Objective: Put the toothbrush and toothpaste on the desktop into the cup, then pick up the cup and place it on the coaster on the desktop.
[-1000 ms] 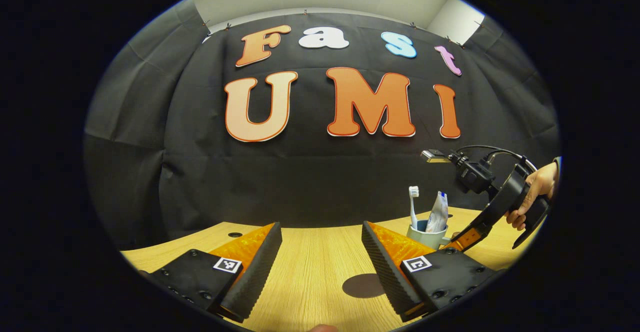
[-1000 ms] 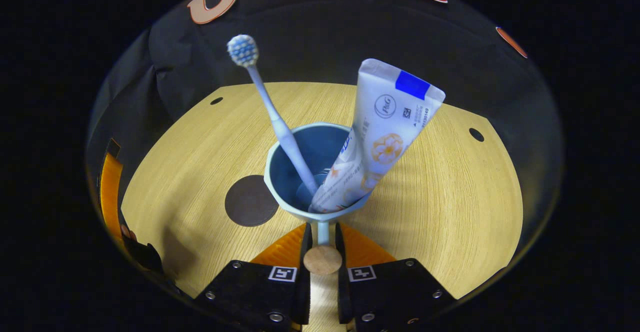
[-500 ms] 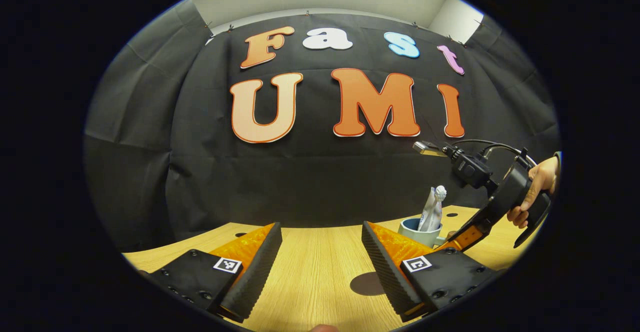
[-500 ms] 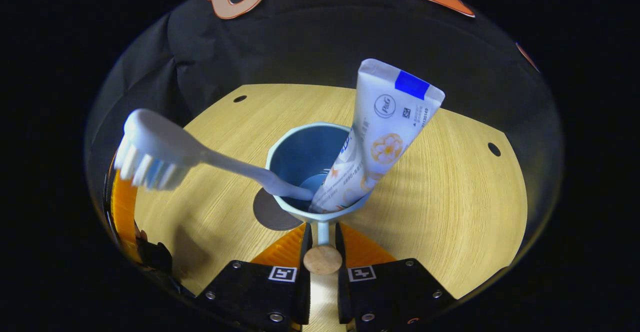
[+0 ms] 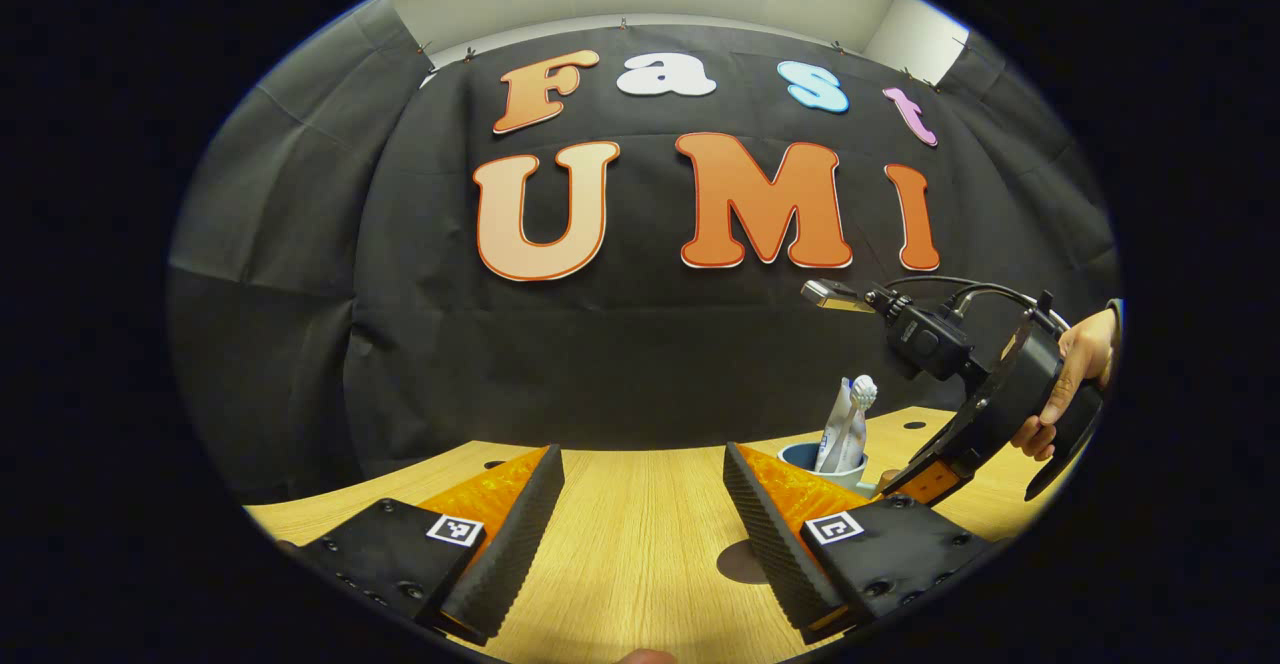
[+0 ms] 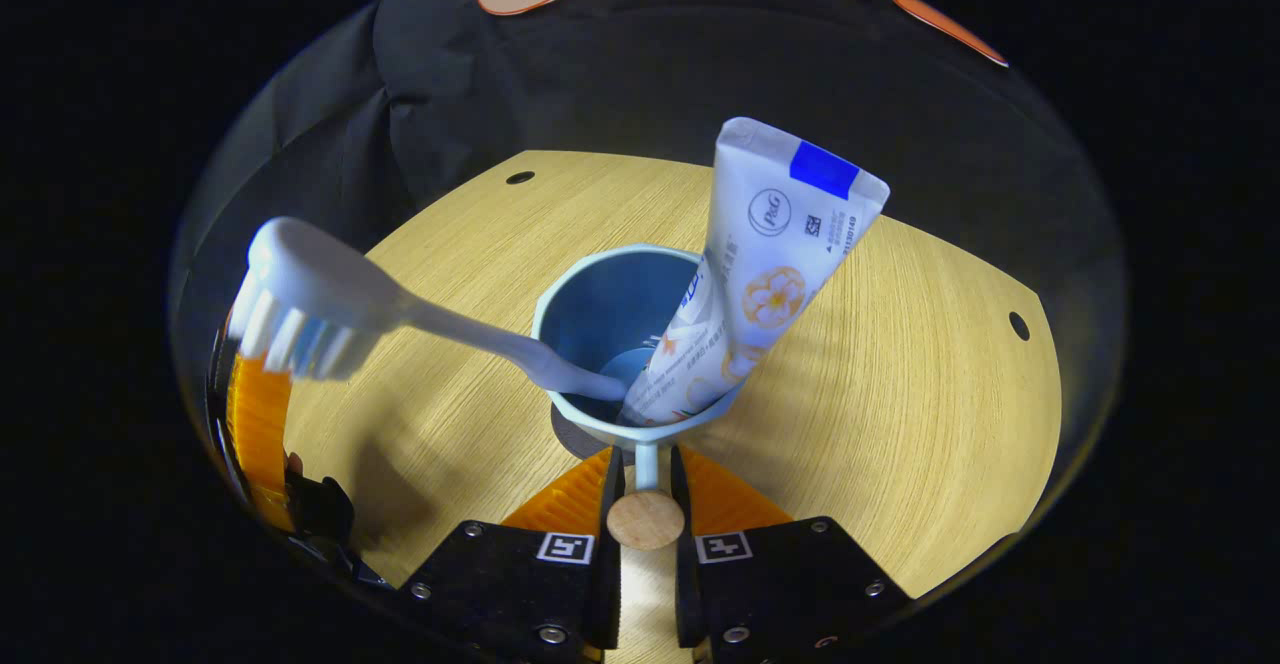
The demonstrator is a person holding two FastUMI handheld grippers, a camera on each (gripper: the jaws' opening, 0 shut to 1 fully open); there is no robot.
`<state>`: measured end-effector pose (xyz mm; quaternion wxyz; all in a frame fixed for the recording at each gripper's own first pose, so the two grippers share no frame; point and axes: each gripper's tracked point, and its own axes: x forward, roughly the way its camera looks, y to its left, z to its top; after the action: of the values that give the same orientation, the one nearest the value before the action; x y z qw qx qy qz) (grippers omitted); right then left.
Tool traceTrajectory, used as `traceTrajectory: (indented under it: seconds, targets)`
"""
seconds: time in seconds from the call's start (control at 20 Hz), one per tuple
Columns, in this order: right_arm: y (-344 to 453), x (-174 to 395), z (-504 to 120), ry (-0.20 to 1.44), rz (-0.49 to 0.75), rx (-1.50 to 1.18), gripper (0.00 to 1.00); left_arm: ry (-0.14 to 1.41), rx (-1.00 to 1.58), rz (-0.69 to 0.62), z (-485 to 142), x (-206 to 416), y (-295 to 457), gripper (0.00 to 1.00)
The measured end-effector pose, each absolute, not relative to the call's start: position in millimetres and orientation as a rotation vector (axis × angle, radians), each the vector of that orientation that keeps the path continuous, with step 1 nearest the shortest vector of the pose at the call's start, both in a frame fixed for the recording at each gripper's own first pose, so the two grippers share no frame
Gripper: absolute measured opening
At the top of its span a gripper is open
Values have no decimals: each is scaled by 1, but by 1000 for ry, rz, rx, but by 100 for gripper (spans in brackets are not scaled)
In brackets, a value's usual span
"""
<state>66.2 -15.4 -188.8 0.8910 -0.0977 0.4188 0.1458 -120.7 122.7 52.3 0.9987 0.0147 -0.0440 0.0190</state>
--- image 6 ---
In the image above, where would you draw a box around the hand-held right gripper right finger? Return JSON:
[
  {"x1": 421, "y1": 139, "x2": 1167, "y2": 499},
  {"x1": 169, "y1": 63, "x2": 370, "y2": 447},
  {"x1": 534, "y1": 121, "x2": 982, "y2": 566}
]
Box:
[{"x1": 670, "y1": 444, "x2": 911, "y2": 663}]

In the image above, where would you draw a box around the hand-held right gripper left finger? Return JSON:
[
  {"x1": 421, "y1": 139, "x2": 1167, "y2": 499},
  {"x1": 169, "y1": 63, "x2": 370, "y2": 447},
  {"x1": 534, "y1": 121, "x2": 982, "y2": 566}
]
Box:
[{"x1": 400, "y1": 444, "x2": 626, "y2": 663}]

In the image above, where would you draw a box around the white toothbrush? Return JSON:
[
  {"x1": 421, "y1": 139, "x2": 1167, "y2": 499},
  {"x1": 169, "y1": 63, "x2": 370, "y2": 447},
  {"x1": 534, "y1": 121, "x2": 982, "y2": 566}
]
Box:
[{"x1": 228, "y1": 217, "x2": 629, "y2": 403}]

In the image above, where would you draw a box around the pale blue cup wooden handle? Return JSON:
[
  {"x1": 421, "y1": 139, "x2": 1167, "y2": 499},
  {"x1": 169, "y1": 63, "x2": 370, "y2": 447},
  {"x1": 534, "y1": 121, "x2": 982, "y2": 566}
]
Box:
[{"x1": 532, "y1": 244, "x2": 746, "y2": 551}]

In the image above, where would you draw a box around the white toothpaste tube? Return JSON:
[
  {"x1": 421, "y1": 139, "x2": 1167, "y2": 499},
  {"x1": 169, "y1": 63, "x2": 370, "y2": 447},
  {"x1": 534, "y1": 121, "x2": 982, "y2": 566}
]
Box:
[{"x1": 620, "y1": 117, "x2": 891, "y2": 427}]

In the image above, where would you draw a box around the black backdrop cloth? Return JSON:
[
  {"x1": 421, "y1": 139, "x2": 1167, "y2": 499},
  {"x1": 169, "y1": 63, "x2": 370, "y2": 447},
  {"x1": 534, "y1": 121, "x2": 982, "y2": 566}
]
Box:
[{"x1": 170, "y1": 0, "x2": 1121, "y2": 545}]

